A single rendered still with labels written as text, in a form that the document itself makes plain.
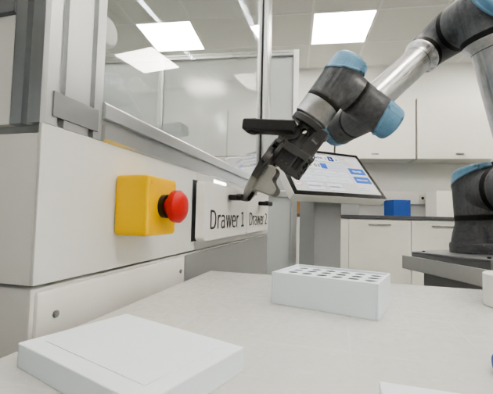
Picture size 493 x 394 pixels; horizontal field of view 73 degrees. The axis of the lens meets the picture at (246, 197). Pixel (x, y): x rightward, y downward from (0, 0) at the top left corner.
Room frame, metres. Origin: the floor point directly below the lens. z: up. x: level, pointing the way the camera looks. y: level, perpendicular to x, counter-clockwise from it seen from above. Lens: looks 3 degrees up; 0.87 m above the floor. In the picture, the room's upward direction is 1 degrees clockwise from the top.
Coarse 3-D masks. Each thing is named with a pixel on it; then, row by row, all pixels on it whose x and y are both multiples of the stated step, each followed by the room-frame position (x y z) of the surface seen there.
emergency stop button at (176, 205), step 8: (176, 192) 0.40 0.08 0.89; (168, 200) 0.39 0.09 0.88; (176, 200) 0.40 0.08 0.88; (184, 200) 0.41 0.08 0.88; (168, 208) 0.39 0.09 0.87; (176, 208) 0.39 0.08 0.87; (184, 208) 0.41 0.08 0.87; (168, 216) 0.40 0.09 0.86; (176, 216) 0.40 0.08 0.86; (184, 216) 0.41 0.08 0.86
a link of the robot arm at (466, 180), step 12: (468, 168) 0.87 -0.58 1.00; (480, 168) 0.86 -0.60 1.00; (456, 180) 0.90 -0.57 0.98; (468, 180) 0.87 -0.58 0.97; (480, 180) 0.84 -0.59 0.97; (456, 192) 0.91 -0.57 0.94; (468, 192) 0.87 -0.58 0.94; (480, 192) 0.83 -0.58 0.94; (456, 204) 0.91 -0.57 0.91; (468, 204) 0.88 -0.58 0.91; (480, 204) 0.85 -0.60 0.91
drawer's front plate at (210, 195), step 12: (204, 192) 0.60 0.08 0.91; (216, 192) 0.66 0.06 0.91; (228, 192) 0.73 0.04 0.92; (240, 192) 0.82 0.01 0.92; (204, 204) 0.60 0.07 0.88; (216, 204) 0.66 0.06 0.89; (228, 204) 0.73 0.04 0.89; (240, 204) 0.82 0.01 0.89; (204, 216) 0.60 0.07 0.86; (216, 216) 0.66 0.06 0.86; (228, 216) 0.73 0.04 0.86; (240, 216) 0.83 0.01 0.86; (204, 228) 0.60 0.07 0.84; (216, 228) 0.66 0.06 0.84; (228, 228) 0.73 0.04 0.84; (240, 228) 0.83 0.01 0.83; (204, 240) 0.61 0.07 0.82
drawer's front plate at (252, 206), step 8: (256, 200) 1.01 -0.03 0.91; (264, 200) 1.13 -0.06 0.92; (248, 208) 0.92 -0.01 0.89; (256, 208) 1.01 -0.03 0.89; (264, 208) 1.13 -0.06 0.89; (248, 216) 0.92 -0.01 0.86; (264, 216) 1.13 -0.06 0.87; (248, 224) 0.93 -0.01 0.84; (264, 224) 1.14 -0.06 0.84; (248, 232) 0.93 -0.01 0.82
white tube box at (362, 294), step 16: (272, 272) 0.42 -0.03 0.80; (288, 272) 0.43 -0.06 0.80; (304, 272) 0.43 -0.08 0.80; (320, 272) 0.44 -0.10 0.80; (336, 272) 0.44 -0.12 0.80; (352, 272) 0.44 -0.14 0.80; (368, 272) 0.44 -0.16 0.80; (272, 288) 0.42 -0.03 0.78; (288, 288) 0.40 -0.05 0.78; (304, 288) 0.39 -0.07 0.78; (320, 288) 0.38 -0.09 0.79; (336, 288) 0.37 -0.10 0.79; (352, 288) 0.37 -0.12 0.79; (368, 288) 0.36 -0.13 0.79; (384, 288) 0.39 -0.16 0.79; (288, 304) 0.40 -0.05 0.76; (304, 304) 0.39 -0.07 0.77; (320, 304) 0.38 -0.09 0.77; (336, 304) 0.37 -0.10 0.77; (352, 304) 0.37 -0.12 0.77; (368, 304) 0.36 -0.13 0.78; (384, 304) 0.39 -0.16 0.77
